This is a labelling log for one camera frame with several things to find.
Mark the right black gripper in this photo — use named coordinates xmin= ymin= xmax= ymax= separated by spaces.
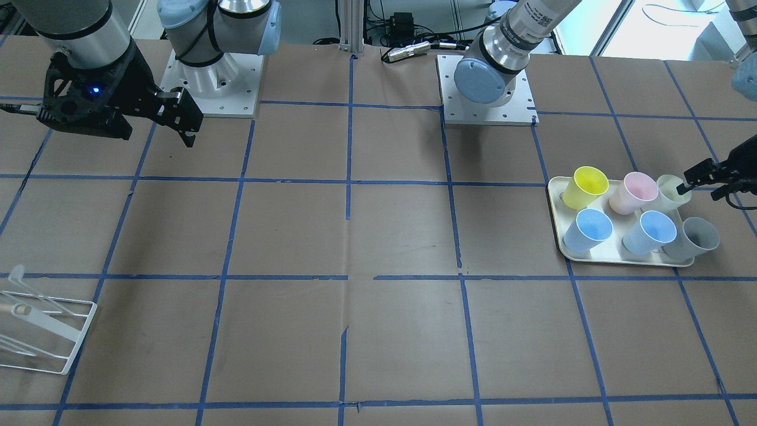
xmin=112 ymin=43 xmax=203 ymax=148

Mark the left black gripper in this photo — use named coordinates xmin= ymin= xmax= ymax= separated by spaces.
xmin=676 ymin=135 xmax=756 ymax=201

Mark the pale green plastic cup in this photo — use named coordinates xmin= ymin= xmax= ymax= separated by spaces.
xmin=648 ymin=173 xmax=693 ymax=213

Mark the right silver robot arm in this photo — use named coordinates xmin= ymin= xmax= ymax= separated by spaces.
xmin=2 ymin=1 xmax=282 ymax=147

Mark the grey plastic cup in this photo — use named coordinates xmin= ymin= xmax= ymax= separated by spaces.
xmin=662 ymin=217 xmax=721 ymax=260

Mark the blue cup near grey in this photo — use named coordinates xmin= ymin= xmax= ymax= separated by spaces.
xmin=622 ymin=210 xmax=678 ymax=254

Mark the pink plastic cup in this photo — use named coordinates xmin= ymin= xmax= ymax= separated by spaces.
xmin=609 ymin=172 xmax=659 ymax=215

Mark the yellow plastic cup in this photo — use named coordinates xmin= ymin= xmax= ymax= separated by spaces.
xmin=562 ymin=166 xmax=609 ymax=211

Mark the blue cup near yellow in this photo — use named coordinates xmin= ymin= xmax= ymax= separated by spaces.
xmin=562 ymin=208 xmax=614 ymax=253

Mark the beige plastic tray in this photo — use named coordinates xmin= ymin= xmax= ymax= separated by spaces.
xmin=547 ymin=177 xmax=694 ymax=267

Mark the silver metal connector plug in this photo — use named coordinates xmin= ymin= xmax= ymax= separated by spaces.
xmin=381 ymin=41 xmax=432 ymax=64

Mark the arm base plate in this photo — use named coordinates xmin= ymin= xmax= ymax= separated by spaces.
xmin=160 ymin=51 xmax=267 ymax=119
xmin=437 ymin=56 xmax=540 ymax=126

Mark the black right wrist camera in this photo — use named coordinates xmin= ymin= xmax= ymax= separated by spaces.
xmin=2 ymin=46 xmax=135 ymax=140

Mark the white wire cup rack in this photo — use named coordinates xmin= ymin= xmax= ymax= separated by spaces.
xmin=1 ymin=264 xmax=98 ymax=375

